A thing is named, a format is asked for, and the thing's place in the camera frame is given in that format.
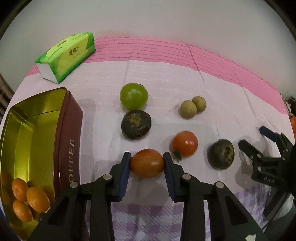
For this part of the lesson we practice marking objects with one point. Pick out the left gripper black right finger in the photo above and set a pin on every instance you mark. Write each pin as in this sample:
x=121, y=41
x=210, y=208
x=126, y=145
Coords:
x=229, y=219

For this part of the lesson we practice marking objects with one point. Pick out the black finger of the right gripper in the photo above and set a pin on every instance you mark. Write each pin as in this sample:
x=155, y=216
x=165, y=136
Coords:
x=251, y=152
x=284, y=145

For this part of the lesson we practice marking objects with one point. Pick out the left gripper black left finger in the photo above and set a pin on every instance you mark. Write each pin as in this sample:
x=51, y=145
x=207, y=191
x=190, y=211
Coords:
x=64, y=220

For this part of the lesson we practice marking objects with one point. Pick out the large orange mandarin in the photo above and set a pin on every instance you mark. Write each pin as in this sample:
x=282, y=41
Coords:
x=38, y=199

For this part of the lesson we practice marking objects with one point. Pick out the small mandarin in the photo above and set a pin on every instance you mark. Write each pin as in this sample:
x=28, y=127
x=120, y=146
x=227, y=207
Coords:
x=22, y=211

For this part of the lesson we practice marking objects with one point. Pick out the orange-red tomato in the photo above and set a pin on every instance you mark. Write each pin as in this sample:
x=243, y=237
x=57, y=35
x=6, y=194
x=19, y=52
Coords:
x=147, y=163

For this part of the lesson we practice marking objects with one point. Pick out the orange plastic bag clutter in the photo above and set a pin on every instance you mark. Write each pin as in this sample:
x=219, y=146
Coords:
x=290, y=104

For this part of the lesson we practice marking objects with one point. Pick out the dark passion fruit upper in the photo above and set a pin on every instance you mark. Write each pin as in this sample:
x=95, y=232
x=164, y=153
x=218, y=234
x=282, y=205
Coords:
x=221, y=154

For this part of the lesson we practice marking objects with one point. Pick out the pink purple checked tablecloth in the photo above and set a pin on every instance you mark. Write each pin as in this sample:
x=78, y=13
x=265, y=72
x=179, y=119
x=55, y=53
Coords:
x=102, y=145

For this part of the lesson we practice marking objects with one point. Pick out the pink foam mat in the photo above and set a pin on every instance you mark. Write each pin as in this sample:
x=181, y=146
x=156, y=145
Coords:
x=173, y=72

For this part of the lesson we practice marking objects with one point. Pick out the red tomato right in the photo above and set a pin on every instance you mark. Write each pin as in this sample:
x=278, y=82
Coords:
x=184, y=145

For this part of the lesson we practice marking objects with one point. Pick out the right tan longan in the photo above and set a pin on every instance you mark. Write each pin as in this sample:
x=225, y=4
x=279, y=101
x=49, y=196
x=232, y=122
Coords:
x=200, y=103

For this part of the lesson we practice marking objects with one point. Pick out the tan longan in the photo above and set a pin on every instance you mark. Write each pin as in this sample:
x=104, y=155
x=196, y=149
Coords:
x=188, y=109
x=200, y=103

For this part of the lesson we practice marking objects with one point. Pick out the left tan longan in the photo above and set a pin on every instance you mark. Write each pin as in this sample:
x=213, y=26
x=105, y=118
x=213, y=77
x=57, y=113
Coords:
x=188, y=109

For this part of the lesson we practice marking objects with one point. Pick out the small dark passion fruit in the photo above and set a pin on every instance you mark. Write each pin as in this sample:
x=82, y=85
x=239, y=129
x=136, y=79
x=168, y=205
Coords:
x=136, y=124

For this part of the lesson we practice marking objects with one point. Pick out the green tomato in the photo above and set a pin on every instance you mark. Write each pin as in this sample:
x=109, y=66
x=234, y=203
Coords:
x=133, y=96

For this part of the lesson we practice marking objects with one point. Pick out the striped curtain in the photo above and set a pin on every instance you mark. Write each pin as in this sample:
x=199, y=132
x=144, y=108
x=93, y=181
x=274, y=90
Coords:
x=6, y=93

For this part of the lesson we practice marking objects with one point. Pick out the green tissue pack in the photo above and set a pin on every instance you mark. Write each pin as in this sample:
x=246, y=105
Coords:
x=61, y=59

